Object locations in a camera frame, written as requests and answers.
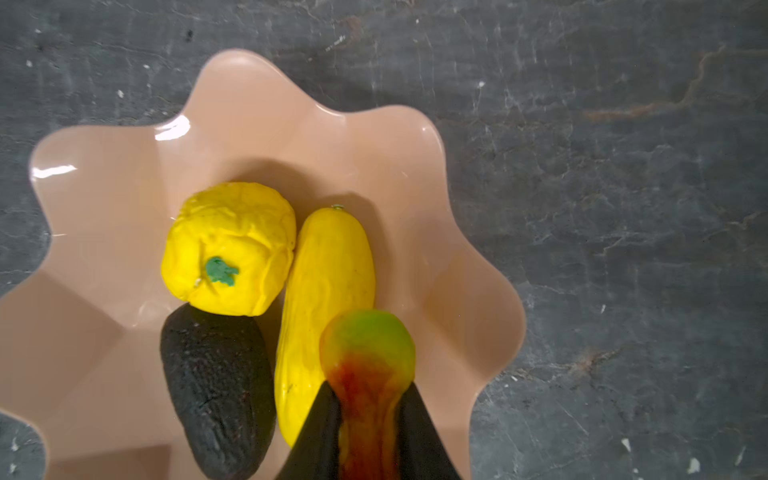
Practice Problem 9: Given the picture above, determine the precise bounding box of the long yellow fake fruit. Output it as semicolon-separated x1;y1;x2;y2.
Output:
274;205;376;446

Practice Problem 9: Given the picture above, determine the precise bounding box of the round yellow fake lemon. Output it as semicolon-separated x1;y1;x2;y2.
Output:
161;182;297;316

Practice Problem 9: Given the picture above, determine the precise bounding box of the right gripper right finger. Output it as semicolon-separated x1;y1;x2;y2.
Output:
397;383;460;480

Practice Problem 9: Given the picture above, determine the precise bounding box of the pink wavy fruit bowl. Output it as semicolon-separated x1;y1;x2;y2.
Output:
1;50;525;479

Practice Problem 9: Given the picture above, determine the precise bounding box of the black fake avocado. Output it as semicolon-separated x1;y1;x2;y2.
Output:
160;303;276;479

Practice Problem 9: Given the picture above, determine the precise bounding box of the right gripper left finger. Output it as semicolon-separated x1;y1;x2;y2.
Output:
276;382;342;480

